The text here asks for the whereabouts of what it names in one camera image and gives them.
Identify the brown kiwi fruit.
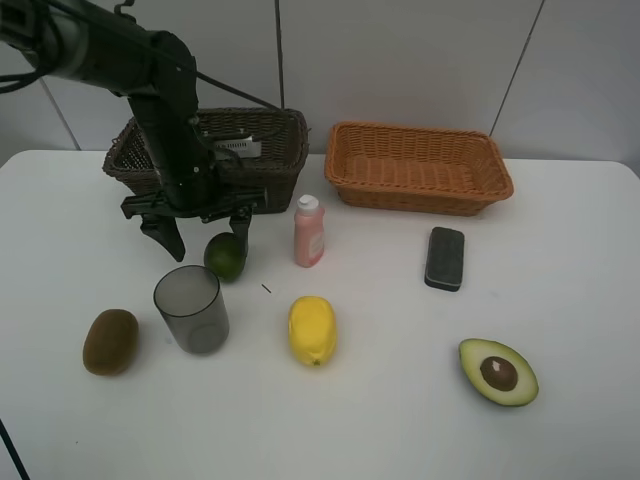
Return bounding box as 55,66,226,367
82,309,139,376

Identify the grey translucent plastic cup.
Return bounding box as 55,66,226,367
153,265,230,355

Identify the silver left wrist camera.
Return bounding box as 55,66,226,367
199,133,262,159

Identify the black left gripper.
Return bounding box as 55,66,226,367
121,164,268,262

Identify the yellow lemon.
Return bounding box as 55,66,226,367
288,296,338,367

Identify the halved avocado with pit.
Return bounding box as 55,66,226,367
458,338,539,407

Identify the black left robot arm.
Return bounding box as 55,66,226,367
1,1,266,261

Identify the pink bottle white cap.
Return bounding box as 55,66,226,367
294,194,325,268

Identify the green lime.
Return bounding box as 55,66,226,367
203,232,247,283

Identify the black and blue eraser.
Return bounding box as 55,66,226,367
424,227,465,292

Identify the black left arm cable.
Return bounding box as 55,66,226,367
0,0,291,166

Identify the dark brown wicker basket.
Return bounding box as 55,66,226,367
103,107,309,215

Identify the orange wicker basket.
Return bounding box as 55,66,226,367
324,122,514,216

